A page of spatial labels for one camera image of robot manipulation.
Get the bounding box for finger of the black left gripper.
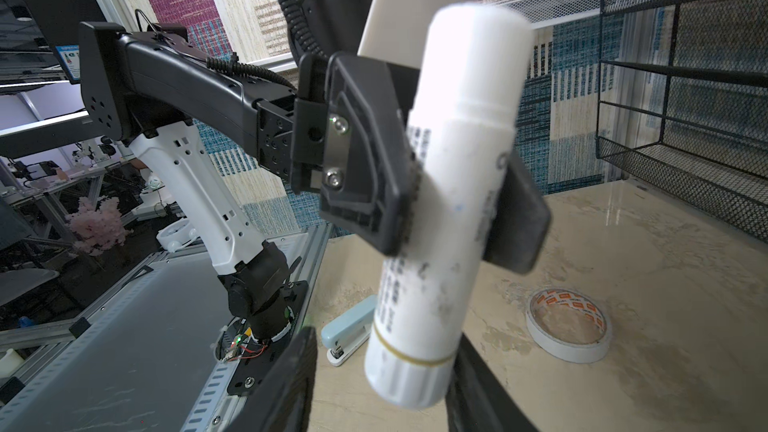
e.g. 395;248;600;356
483;150;552;275

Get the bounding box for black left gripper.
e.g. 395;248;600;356
290;52;420;256

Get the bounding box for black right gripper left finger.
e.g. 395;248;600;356
226;327;318;431

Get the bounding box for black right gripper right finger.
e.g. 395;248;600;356
445;334;537;432

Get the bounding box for white glue stick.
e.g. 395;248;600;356
364;3;534;410

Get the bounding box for clear tape roll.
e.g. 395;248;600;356
525;287;613;364

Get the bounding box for pink artificial flowers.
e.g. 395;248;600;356
65;197;130;257

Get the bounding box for background computer monitor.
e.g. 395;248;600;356
54;45;81;84

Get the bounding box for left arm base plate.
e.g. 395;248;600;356
213;281;309;397

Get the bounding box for black wire mesh shelf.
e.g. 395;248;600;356
595;0;767;241

